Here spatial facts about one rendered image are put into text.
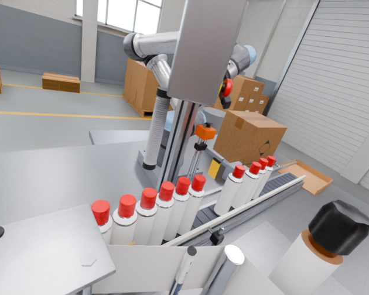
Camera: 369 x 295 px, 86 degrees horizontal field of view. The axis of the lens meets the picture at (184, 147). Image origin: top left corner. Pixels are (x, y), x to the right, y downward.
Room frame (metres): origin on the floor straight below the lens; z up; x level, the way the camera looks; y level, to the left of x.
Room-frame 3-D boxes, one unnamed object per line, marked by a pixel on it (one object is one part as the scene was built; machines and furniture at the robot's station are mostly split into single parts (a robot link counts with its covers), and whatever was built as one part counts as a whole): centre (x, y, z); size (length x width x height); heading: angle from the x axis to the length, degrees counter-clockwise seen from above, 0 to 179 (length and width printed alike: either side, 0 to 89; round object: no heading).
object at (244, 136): (1.19, -0.37, 0.99); 0.30 x 0.24 x 0.27; 131
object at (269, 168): (0.74, -0.35, 0.98); 0.05 x 0.05 x 0.20
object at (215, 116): (3.11, -0.34, 0.31); 0.46 x 0.46 x 0.62
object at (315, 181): (1.20, -0.81, 0.85); 0.30 x 0.26 x 0.04; 135
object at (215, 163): (0.50, -0.10, 1.09); 0.03 x 0.01 x 0.06; 45
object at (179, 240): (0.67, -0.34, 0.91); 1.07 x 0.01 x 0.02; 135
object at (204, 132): (0.52, -0.07, 1.05); 0.10 x 0.04 x 0.33; 45
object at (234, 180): (0.58, -0.20, 0.98); 0.05 x 0.05 x 0.20
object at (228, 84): (0.44, -0.04, 1.33); 0.04 x 0.03 x 0.04; 10
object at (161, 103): (0.45, 0.08, 1.18); 0.04 x 0.04 x 0.21
